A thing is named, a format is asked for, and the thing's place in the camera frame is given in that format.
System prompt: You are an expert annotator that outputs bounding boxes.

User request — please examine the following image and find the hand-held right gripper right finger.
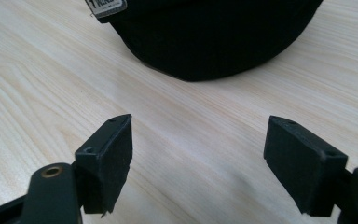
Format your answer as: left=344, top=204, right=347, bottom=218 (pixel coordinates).
left=263, top=115, right=350, bottom=217

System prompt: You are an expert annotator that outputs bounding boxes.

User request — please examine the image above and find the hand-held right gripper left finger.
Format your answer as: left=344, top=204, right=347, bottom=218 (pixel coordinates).
left=72, top=113, right=134, bottom=218

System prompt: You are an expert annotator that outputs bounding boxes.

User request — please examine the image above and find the black cap with grey label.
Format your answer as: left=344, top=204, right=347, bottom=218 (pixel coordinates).
left=84, top=0, right=324, bottom=83

